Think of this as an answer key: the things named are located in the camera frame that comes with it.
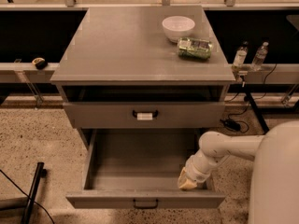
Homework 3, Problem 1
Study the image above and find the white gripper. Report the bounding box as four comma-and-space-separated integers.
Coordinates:
178, 150, 225, 190

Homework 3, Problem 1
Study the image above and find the grey drawer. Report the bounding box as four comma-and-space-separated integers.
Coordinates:
66, 129, 225, 209
64, 86, 224, 129

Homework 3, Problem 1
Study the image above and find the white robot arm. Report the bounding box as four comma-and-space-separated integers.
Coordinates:
178, 120, 299, 224

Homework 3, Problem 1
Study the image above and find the grey top drawer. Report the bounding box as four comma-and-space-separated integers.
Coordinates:
64, 86, 224, 129

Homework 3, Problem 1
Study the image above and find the grey drawer cabinet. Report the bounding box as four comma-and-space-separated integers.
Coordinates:
51, 6, 235, 145

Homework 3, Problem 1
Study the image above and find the black stand leg right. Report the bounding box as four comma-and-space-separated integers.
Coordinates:
243, 86, 269, 134

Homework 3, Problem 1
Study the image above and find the black stand leg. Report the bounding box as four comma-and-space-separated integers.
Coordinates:
243, 86, 269, 134
21, 162, 44, 224

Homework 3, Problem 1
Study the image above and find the green snack packet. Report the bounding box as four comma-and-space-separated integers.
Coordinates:
178, 37, 213, 60

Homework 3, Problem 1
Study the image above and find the left clear water bottle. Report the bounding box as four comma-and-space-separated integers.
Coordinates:
232, 41, 249, 70

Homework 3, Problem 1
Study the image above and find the clear water bottle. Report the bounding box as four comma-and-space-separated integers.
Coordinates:
251, 42, 269, 71
232, 41, 249, 70

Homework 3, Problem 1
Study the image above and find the black stand leg left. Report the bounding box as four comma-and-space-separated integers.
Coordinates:
21, 162, 44, 224

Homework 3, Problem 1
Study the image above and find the right clear water bottle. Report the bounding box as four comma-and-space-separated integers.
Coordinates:
251, 42, 269, 71

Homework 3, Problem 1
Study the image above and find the white bowl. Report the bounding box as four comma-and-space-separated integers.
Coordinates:
162, 16, 195, 43

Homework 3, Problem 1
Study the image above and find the black yellow tape measure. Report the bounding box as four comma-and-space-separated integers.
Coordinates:
32, 57, 48, 70

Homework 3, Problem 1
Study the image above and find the black power adapter with cable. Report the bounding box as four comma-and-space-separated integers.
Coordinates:
220, 105, 249, 133

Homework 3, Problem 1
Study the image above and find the grey window ledge rail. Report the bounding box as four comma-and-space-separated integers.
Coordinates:
0, 63, 299, 84

